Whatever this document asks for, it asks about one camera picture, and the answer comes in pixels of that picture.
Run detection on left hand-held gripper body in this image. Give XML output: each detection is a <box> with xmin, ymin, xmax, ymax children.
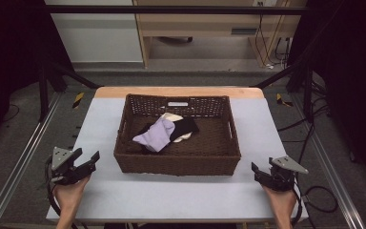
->
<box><xmin>47</xmin><ymin>146</ymin><xmax>87</xmax><ymax>186</ymax></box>

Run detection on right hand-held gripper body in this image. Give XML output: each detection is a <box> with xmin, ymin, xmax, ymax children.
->
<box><xmin>260</xmin><ymin>156</ymin><xmax>310</xmax><ymax>193</ymax></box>

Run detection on person's right hand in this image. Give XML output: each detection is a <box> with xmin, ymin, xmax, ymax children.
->
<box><xmin>261</xmin><ymin>183</ymin><xmax>298</xmax><ymax>213</ymax></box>

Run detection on person's left hand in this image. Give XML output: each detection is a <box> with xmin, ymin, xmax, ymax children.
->
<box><xmin>51</xmin><ymin>175</ymin><xmax>92</xmax><ymax>208</ymax></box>

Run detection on light grey table mat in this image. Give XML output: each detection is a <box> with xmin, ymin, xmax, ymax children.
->
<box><xmin>46</xmin><ymin>96</ymin><xmax>310</xmax><ymax>223</ymax></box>

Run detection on yellow black floor tape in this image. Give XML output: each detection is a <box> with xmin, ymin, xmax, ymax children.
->
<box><xmin>275</xmin><ymin>93</ymin><xmax>295</xmax><ymax>108</ymax></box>
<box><xmin>71</xmin><ymin>92</ymin><xmax>86</xmax><ymax>110</ymax></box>

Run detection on brown woven basket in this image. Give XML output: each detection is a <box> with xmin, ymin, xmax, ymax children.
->
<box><xmin>112</xmin><ymin>93</ymin><xmax>243</xmax><ymax>177</ymax></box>

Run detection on lavender cloth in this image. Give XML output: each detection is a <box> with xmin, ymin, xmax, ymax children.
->
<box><xmin>132</xmin><ymin>117</ymin><xmax>176</xmax><ymax>154</ymax></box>

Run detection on black cloth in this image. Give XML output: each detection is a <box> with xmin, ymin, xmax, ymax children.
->
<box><xmin>169</xmin><ymin>116</ymin><xmax>200</xmax><ymax>143</ymax></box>

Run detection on cream cloth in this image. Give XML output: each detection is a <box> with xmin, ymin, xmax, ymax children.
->
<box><xmin>160</xmin><ymin>112</ymin><xmax>193</xmax><ymax>144</ymax></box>

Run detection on white cabinet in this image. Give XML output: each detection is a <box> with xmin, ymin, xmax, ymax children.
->
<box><xmin>43</xmin><ymin>0</ymin><xmax>145</xmax><ymax>64</ymax></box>

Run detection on black curtain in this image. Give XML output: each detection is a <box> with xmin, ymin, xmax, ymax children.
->
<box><xmin>287</xmin><ymin>0</ymin><xmax>366</xmax><ymax>185</ymax></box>
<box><xmin>0</xmin><ymin>0</ymin><xmax>74</xmax><ymax>154</ymax></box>

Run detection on right hand-held gripper cable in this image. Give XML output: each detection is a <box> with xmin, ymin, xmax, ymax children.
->
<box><xmin>290</xmin><ymin>180</ymin><xmax>304</xmax><ymax>228</ymax></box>

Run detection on aluminium floor rail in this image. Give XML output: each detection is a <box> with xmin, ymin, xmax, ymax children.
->
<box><xmin>289</xmin><ymin>94</ymin><xmax>366</xmax><ymax>229</ymax></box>
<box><xmin>0</xmin><ymin>92</ymin><xmax>64</xmax><ymax>229</ymax></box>

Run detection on black floor cables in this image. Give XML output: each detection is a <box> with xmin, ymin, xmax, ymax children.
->
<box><xmin>277</xmin><ymin>80</ymin><xmax>332</xmax><ymax>166</ymax></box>

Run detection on black looped floor cable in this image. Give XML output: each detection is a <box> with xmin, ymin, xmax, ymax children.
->
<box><xmin>300</xmin><ymin>185</ymin><xmax>339</xmax><ymax>214</ymax></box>

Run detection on black frame strut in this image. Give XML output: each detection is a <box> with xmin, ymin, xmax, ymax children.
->
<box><xmin>37</xmin><ymin>58</ymin><xmax>101</xmax><ymax>122</ymax></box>
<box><xmin>253</xmin><ymin>61</ymin><xmax>316</xmax><ymax>123</ymax></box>

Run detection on cables under desk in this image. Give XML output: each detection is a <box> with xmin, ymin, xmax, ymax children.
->
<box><xmin>253</xmin><ymin>0</ymin><xmax>293</xmax><ymax>70</ymax></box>

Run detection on black horizontal frame bar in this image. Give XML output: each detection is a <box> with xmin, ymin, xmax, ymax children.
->
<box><xmin>46</xmin><ymin>4</ymin><xmax>310</xmax><ymax>15</ymax></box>

